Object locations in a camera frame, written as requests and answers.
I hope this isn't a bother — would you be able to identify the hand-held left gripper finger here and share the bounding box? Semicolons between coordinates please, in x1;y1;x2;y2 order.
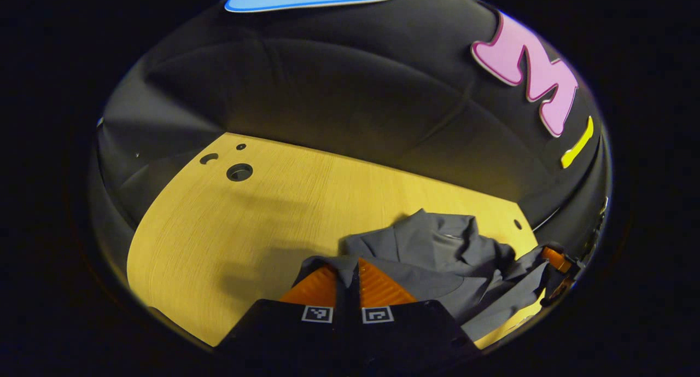
349;258;486;377
215;262;351;377

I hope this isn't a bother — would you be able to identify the grey collared shirt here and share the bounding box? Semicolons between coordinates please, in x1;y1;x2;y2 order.
293;208;567;342

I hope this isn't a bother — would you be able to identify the black backdrop cloth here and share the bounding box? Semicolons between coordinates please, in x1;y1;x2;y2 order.
90;0;612;252

